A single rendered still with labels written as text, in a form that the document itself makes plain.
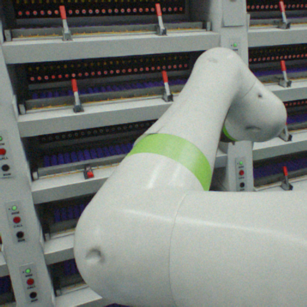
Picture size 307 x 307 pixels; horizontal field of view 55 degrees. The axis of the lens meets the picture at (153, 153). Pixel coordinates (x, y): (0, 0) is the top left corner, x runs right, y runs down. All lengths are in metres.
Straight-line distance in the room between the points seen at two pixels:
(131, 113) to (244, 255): 0.68
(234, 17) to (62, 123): 0.60
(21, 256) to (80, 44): 0.60
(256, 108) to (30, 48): 0.57
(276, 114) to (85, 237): 0.47
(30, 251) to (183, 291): 0.71
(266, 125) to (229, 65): 0.14
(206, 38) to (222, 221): 0.77
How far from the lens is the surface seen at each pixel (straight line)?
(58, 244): 0.94
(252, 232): 0.23
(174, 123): 0.39
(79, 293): 1.04
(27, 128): 0.84
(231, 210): 0.24
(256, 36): 1.05
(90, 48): 0.85
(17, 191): 0.86
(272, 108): 0.64
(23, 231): 0.90
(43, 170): 0.89
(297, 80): 1.20
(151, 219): 0.25
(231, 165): 1.00
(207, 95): 0.48
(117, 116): 0.85
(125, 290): 0.28
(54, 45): 0.84
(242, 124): 0.64
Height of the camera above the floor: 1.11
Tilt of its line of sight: 12 degrees down
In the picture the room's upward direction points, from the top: 6 degrees counter-clockwise
